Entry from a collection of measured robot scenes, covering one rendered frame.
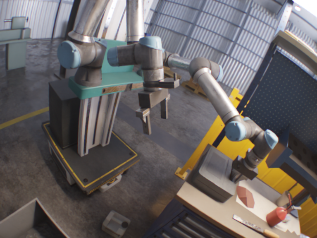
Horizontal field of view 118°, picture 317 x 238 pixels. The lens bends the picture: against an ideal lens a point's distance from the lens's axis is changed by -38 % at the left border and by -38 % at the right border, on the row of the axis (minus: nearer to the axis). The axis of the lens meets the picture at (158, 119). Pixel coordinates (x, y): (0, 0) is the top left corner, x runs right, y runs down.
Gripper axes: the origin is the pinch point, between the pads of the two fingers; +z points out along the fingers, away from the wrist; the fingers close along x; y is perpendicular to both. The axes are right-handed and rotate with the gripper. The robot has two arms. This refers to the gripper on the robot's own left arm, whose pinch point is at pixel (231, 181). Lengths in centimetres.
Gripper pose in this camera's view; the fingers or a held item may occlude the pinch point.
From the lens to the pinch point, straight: 82.6
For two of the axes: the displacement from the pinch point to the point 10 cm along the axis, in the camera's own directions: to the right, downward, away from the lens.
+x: 7.9, 5.3, -2.9
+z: -3.5, 7.9, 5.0
